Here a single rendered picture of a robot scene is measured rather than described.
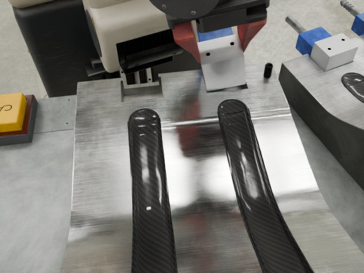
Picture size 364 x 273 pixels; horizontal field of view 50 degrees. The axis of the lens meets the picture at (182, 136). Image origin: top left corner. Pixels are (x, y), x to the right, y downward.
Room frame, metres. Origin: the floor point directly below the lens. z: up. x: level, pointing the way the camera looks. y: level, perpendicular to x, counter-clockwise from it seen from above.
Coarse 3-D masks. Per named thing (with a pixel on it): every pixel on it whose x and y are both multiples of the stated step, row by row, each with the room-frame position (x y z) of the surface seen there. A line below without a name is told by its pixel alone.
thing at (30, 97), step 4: (28, 96) 0.43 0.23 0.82; (32, 96) 0.43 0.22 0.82; (28, 100) 0.42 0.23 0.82; (28, 104) 0.41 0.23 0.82; (28, 108) 0.40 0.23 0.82; (28, 112) 0.39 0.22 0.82; (28, 116) 0.38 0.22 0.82; (24, 120) 0.38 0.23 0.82; (28, 120) 0.38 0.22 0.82; (24, 124) 0.37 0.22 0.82; (28, 124) 0.37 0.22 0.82; (24, 128) 0.36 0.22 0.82; (4, 132) 0.36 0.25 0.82; (8, 132) 0.36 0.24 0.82; (12, 132) 0.36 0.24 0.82; (16, 132) 0.36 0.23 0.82; (20, 132) 0.36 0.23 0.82; (24, 132) 0.36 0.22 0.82; (0, 136) 0.35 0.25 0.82
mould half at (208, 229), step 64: (256, 64) 0.40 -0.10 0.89; (192, 128) 0.29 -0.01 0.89; (256, 128) 0.29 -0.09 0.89; (128, 192) 0.21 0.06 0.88; (192, 192) 0.21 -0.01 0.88; (320, 192) 0.20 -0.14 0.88; (64, 256) 0.14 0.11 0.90; (128, 256) 0.14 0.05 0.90; (192, 256) 0.13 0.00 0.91; (256, 256) 0.13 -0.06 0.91; (320, 256) 0.12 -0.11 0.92
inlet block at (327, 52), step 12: (300, 24) 0.52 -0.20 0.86; (300, 36) 0.48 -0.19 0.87; (312, 36) 0.48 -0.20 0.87; (324, 36) 0.48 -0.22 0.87; (336, 36) 0.46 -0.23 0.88; (300, 48) 0.47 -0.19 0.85; (312, 48) 0.45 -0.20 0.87; (324, 48) 0.43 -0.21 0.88; (336, 48) 0.43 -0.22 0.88; (348, 48) 0.43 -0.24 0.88; (324, 60) 0.42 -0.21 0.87; (336, 60) 0.42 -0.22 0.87; (348, 60) 0.43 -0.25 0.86
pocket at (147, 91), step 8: (160, 80) 0.38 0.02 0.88; (128, 88) 0.38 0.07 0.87; (136, 88) 0.38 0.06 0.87; (144, 88) 0.38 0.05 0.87; (152, 88) 0.38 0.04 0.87; (160, 88) 0.38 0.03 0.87; (128, 96) 0.37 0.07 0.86; (136, 96) 0.37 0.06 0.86; (144, 96) 0.37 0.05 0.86; (152, 96) 0.37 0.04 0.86; (160, 96) 0.37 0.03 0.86
